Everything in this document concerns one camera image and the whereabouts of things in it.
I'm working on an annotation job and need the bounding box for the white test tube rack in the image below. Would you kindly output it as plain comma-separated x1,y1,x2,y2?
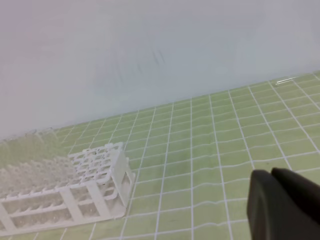
0,142,136,236

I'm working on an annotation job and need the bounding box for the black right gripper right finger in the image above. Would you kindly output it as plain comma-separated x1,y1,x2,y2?
271,167,320,201

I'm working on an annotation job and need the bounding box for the green checkered tablecloth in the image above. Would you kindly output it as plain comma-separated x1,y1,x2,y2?
11,71,320,240

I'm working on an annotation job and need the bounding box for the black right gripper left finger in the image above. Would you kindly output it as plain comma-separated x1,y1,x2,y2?
246,169,320,240

